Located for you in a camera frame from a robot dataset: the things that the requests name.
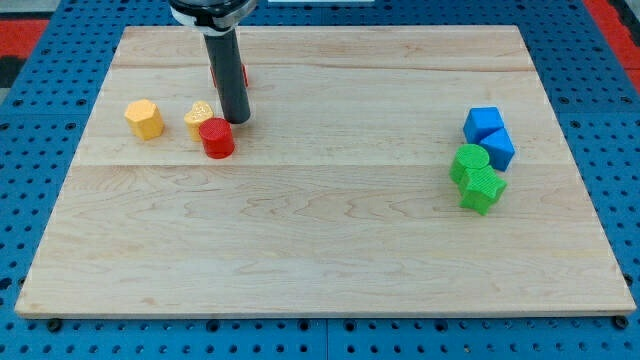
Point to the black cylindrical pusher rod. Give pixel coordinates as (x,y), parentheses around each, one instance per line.
(225,62)

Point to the red cylinder block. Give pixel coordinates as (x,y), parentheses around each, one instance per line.
(217,138)

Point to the red block behind rod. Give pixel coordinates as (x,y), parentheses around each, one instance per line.
(244,73)

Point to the yellow hexagon block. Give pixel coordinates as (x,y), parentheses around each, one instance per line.
(144,119)

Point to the wooden board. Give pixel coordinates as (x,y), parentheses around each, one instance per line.
(337,201)

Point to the blue pegboard base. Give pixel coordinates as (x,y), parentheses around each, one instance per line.
(45,112)

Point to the blue cube block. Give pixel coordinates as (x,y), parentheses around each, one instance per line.
(482,122)

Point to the green cylinder block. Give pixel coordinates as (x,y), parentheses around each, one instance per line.
(468,156)

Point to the blue triangular block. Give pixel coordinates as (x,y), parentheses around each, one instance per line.
(500,149)

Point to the green star block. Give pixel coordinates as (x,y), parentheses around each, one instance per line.
(480,189)

